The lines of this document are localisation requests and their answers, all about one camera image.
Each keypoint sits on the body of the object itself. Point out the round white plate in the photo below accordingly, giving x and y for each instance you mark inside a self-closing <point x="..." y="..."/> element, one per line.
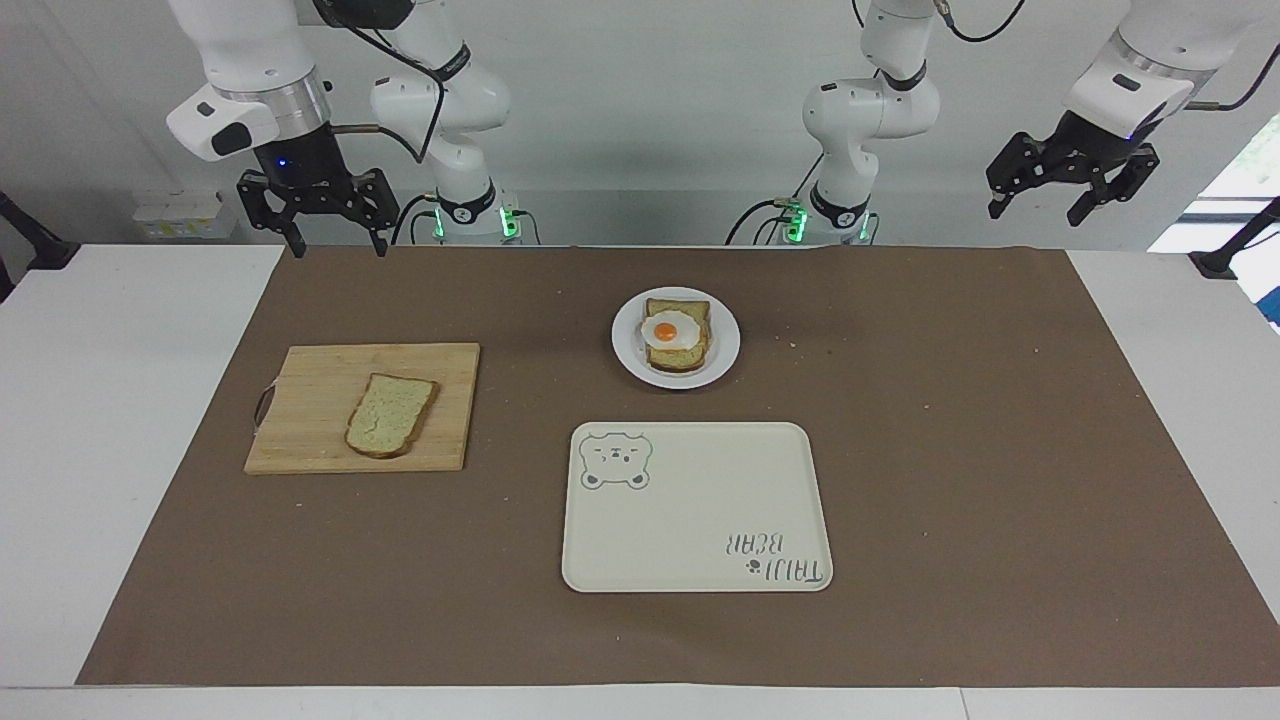
<point x="625" y="345"/>

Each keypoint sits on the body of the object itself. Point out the wooden cutting board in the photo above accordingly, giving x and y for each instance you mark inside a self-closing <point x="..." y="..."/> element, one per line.
<point x="310" y="420"/>

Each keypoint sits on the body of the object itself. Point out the black stand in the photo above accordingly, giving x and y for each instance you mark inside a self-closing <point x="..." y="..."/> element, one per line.
<point x="1235" y="250"/>
<point x="40" y="250"/>

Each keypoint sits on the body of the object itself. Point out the plain bread slice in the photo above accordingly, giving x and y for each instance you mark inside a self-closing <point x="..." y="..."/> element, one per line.
<point x="390" y="415"/>

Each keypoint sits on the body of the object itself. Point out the cream tray with bear print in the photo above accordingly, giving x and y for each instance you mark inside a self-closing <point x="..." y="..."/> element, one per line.
<point x="690" y="500"/>

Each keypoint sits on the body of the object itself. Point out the fried egg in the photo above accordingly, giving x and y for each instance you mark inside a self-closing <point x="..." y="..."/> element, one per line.
<point x="668" y="330"/>

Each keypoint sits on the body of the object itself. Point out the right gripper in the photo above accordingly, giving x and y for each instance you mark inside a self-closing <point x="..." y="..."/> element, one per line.
<point x="300" y="165"/>

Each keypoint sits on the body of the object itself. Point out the white storage box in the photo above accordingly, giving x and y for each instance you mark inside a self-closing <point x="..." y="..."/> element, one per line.
<point x="180" y="215"/>

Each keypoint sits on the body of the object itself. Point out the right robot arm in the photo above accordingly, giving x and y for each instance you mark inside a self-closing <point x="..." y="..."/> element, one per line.
<point x="250" y="50"/>

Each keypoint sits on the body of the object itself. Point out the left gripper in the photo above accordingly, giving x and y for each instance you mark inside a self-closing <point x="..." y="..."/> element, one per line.
<point x="1092" y="142"/>

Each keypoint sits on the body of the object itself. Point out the bread slice under egg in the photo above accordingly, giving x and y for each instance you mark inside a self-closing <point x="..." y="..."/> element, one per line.
<point x="680" y="358"/>

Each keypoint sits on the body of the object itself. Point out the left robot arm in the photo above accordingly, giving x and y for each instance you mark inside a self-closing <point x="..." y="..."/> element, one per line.
<point x="870" y="110"/>

